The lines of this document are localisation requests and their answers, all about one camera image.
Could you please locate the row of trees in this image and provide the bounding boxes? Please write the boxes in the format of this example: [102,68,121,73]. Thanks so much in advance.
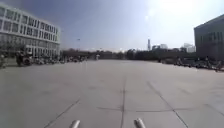
[60,47,198,62]

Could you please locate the distant tall buildings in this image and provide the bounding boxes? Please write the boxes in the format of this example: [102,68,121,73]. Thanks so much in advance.
[146,37,197,54]

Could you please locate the robot's own part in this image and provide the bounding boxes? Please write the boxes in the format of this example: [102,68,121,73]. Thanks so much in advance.
[133,117,147,128]
[69,119,82,128]

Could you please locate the row of parked bikes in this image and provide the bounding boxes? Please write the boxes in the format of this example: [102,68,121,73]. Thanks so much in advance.
[0,49,88,70]

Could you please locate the row of parked vehicles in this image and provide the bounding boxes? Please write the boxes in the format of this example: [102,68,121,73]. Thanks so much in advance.
[158,56,224,73]

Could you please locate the white multi-storey building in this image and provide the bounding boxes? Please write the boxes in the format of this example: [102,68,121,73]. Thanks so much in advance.
[0,3,62,58]

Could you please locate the dark grey building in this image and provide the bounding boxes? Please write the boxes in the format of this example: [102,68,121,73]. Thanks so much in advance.
[193,13,224,62]

